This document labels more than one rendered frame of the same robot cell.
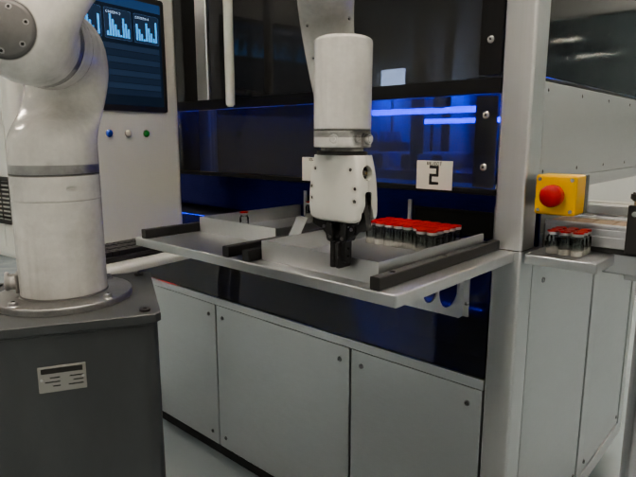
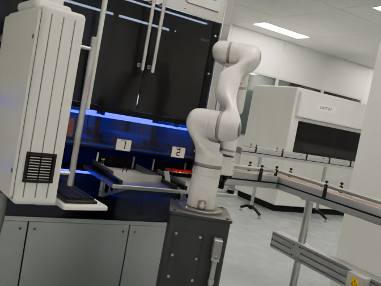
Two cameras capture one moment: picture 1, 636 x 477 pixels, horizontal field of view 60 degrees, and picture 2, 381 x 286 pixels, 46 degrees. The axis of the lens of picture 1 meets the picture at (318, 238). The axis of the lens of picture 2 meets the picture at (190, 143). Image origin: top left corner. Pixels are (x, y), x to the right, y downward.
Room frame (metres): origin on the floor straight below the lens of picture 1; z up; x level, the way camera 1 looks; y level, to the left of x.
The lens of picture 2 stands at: (0.29, 2.23, 1.25)
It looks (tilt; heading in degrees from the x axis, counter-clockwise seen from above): 4 degrees down; 288
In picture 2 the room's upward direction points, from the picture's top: 10 degrees clockwise
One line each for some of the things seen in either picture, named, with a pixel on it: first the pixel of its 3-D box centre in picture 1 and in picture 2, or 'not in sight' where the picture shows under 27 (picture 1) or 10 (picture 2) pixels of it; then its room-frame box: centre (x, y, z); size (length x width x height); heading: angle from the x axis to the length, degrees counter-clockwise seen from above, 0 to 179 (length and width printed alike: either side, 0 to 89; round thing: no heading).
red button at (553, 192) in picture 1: (552, 195); not in sight; (0.97, -0.42, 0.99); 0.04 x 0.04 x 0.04; 48
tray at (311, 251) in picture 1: (376, 246); (191, 180); (1.00, -0.11, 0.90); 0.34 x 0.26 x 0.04; 137
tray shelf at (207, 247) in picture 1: (323, 245); (159, 181); (1.15, -0.01, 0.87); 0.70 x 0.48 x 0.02; 48
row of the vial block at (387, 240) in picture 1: (402, 236); (183, 175); (1.07, -0.17, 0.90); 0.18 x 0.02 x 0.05; 47
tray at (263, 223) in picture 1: (290, 221); (125, 170); (1.31, 0.07, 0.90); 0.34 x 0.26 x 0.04; 138
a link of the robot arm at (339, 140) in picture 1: (343, 141); (227, 152); (0.82, -0.04, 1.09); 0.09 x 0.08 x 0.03; 48
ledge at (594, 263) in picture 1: (572, 257); not in sight; (1.02, -0.49, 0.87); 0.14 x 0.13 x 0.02; 138
